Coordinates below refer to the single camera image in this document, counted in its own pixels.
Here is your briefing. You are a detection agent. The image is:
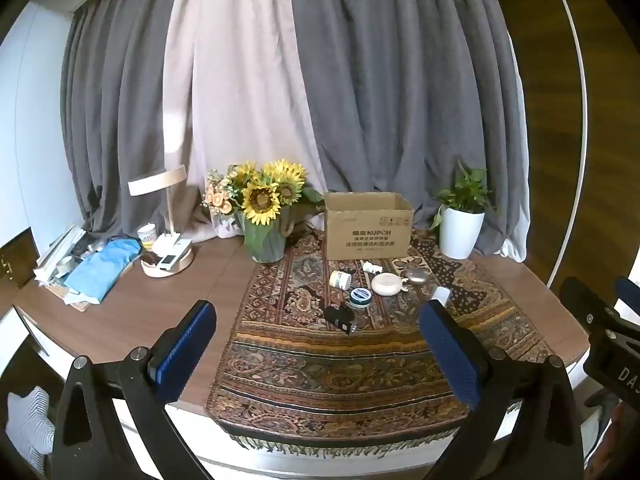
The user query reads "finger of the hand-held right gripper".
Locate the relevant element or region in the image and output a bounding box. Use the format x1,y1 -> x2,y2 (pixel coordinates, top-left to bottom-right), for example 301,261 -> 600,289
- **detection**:
558,276 -> 625,333
614,277 -> 640,323

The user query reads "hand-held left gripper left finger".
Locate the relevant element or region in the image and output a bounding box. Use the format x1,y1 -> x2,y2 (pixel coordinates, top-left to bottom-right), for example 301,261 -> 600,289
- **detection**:
50,300 -> 217,480

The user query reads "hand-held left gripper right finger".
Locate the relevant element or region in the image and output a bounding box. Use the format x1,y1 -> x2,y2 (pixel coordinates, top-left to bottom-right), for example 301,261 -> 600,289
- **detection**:
419,299 -> 586,480

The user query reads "cardboard box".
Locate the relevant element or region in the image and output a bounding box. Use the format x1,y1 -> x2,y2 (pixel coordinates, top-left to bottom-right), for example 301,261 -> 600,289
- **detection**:
323,191 -> 416,261

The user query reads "white round device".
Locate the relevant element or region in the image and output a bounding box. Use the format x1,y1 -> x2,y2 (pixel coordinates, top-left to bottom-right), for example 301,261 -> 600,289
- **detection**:
370,272 -> 402,296

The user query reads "blue cloth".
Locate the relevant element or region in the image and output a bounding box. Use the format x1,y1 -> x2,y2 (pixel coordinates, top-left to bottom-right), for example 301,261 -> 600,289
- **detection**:
63,238 -> 142,306

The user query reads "black gadget with clear part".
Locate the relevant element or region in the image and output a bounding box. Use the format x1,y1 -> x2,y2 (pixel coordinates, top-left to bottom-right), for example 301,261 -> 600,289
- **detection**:
323,302 -> 359,336

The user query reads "white plant pot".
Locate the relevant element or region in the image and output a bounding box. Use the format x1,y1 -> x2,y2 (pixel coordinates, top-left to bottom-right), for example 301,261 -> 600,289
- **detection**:
440,205 -> 486,260

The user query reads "patterned table runner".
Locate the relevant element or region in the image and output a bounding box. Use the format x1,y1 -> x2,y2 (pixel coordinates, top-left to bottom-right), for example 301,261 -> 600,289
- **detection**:
206,227 -> 557,457

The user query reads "pale green ribbed vase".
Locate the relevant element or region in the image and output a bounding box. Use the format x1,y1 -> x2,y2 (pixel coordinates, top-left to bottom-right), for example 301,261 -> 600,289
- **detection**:
243,209 -> 289,264

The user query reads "pink flower bouquet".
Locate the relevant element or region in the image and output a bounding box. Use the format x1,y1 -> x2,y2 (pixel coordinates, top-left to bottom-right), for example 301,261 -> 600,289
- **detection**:
201,167 -> 242,237

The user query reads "stack of white papers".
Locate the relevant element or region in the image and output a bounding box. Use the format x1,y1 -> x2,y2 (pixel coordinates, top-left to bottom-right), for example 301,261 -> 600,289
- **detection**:
33,224 -> 90,287

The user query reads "green potted plant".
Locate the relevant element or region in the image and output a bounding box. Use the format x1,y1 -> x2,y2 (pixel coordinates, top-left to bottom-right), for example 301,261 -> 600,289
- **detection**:
431,160 -> 501,232

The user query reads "sunflower bouquet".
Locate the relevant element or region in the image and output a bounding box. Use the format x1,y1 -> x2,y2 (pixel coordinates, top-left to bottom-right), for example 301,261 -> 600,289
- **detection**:
230,159 -> 326,227

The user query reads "striped cloth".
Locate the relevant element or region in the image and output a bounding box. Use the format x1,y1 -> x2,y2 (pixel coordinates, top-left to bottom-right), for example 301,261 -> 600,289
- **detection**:
5,386 -> 57,477

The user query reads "white wardrobe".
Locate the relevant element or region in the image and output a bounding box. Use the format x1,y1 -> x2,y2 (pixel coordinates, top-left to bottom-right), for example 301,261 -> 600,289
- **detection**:
0,0 -> 87,273

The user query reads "white ring hoop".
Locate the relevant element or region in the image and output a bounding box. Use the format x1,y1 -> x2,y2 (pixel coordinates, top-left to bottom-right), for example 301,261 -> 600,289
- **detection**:
542,0 -> 589,291

